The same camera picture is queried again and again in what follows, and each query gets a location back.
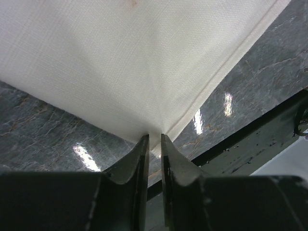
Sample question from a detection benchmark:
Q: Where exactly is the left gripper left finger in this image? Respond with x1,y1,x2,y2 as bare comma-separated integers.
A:
0,135,149,231

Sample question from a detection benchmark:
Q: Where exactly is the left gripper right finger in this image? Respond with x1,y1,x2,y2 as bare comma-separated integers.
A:
161,135,308,231

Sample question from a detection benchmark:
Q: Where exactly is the white cloth napkin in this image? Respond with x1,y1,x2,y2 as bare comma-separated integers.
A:
0,0,289,150

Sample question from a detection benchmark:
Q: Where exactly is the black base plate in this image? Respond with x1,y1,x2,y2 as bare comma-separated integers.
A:
145,90,308,231

